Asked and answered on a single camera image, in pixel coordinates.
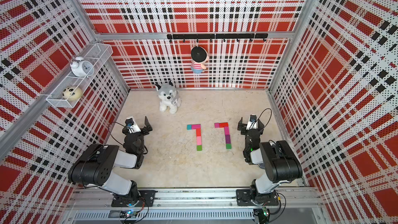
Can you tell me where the purple block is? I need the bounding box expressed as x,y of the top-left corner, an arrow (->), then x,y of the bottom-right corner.
225,135 -> 231,144

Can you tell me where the light pink block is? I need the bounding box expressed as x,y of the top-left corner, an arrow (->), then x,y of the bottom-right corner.
197,136 -> 202,146

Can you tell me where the magenta long block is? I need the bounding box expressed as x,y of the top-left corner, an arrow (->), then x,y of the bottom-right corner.
191,124 -> 201,129

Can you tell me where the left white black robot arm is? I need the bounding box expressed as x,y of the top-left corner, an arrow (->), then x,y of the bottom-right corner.
68,116 -> 152,201

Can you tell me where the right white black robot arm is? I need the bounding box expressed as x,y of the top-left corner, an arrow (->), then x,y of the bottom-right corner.
237,115 -> 303,202

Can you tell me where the husky plush toy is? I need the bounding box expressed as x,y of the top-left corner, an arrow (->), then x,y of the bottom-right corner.
154,81 -> 181,114

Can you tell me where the left green circuit board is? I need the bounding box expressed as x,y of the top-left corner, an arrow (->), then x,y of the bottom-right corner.
120,210 -> 140,219

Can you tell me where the hanging doll with black hat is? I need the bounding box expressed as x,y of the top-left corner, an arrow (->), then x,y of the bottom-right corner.
191,46 -> 209,74

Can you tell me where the cream panda ball toy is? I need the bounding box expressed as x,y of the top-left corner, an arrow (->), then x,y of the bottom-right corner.
62,86 -> 83,101

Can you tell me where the white alarm clock on shelf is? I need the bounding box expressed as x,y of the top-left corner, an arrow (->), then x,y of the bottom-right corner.
70,57 -> 94,78

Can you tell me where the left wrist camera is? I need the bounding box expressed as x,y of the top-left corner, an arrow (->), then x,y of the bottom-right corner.
125,116 -> 141,133

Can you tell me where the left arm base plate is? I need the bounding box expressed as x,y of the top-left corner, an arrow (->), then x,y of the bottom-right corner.
111,190 -> 158,207

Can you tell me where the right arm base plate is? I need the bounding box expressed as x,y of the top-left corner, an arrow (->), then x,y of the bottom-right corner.
236,189 -> 279,206

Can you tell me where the aluminium front rail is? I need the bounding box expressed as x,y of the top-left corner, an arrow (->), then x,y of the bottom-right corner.
61,187 -> 330,224

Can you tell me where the white wire wall shelf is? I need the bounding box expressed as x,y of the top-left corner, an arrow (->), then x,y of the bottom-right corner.
46,43 -> 113,108

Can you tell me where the black hook rail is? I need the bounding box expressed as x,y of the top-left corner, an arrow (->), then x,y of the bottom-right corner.
166,33 -> 268,41

